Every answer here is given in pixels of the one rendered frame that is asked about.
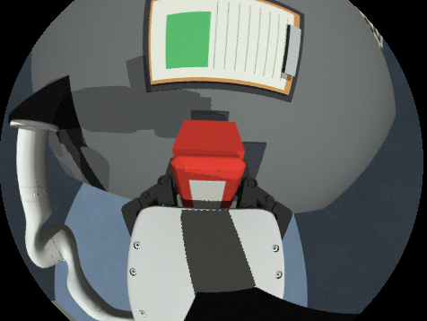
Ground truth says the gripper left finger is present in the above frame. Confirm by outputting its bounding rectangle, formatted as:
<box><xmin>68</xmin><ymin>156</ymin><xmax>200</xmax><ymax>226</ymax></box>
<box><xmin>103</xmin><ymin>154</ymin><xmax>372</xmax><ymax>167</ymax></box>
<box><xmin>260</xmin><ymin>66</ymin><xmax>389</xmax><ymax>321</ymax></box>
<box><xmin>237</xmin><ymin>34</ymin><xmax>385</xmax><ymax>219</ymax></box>
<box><xmin>121</xmin><ymin>158</ymin><xmax>179</xmax><ymax>237</ymax></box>

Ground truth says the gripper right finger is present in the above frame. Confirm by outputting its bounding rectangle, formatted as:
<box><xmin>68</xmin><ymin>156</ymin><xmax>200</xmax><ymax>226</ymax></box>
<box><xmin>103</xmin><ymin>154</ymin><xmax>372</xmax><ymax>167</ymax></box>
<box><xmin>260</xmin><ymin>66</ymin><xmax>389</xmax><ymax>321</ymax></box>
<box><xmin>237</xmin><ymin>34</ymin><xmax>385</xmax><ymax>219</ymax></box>
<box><xmin>236</xmin><ymin>160</ymin><xmax>292</xmax><ymax>240</ymax></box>

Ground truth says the red self-inking stamp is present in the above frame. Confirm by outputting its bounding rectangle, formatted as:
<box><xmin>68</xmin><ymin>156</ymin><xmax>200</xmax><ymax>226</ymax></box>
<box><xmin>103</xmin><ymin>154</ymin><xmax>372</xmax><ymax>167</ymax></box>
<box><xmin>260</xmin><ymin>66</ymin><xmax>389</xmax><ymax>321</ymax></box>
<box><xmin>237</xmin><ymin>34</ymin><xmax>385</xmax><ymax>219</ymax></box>
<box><xmin>170</xmin><ymin>110</ymin><xmax>246</xmax><ymax>208</ymax></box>

